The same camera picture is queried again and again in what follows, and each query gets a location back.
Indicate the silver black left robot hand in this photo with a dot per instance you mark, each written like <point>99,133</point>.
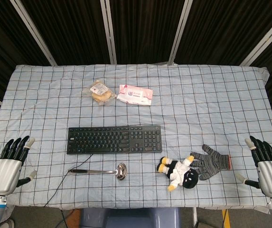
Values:
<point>5,173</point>

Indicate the black computer keyboard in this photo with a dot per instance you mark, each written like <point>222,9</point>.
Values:
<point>107,140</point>

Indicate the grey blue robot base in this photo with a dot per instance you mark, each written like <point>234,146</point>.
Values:
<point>131,218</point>

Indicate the grey striped knit glove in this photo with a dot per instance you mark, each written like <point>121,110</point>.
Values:
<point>211,161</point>

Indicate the white table leg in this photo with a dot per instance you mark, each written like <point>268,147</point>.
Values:
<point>194,217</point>

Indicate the black white plush doll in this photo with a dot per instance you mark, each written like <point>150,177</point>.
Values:
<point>181,172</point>

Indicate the light blue checked tablecloth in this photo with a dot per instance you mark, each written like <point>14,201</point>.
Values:
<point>197,107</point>

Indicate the stainless steel ladle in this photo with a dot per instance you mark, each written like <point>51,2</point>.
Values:
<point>121,171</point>

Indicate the bagged bread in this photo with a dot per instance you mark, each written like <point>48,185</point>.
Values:
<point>100,93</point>

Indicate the pink white wet wipes pack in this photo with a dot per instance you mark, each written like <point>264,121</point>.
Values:
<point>134,95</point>

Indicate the white screen frame post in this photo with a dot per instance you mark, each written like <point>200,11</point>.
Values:
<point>264,40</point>
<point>33,33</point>
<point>179,33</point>
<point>109,33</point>

